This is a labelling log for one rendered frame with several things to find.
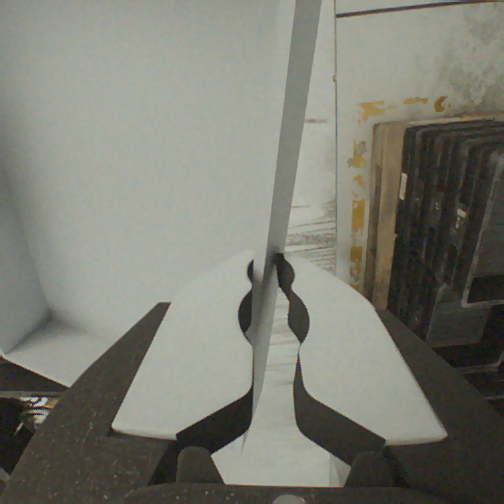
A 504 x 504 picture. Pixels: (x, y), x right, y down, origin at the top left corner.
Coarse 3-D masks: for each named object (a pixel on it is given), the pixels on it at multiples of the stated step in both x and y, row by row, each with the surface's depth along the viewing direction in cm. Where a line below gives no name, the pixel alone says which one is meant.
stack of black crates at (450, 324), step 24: (408, 264) 105; (408, 288) 105; (432, 288) 89; (408, 312) 109; (432, 312) 89; (456, 312) 101; (480, 312) 101; (432, 336) 107; (456, 336) 107; (480, 336) 107; (456, 360) 103; (480, 360) 102
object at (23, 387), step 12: (0, 384) 42; (12, 384) 41; (24, 384) 41; (36, 384) 41; (48, 384) 41; (60, 384) 41; (0, 396) 41; (12, 396) 41; (24, 396) 41; (36, 396) 41; (48, 396) 41; (60, 396) 40; (0, 468) 53
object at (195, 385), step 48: (192, 288) 9; (240, 288) 9; (192, 336) 7; (240, 336) 8; (144, 384) 6; (192, 384) 6; (240, 384) 6; (144, 432) 5; (192, 432) 6; (240, 432) 7
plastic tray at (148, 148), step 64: (0, 0) 14; (64, 0) 13; (128, 0) 12; (192, 0) 11; (256, 0) 11; (320, 0) 10; (0, 64) 15; (64, 64) 14; (128, 64) 13; (192, 64) 12; (256, 64) 12; (0, 128) 17; (64, 128) 16; (128, 128) 15; (192, 128) 14; (256, 128) 13; (0, 192) 19; (64, 192) 18; (128, 192) 17; (192, 192) 15; (256, 192) 14; (0, 256) 20; (64, 256) 21; (128, 256) 19; (192, 256) 17; (256, 256) 11; (0, 320) 21; (64, 320) 25; (128, 320) 22; (256, 320) 12; (64, 384) 21; (256, 384) 17
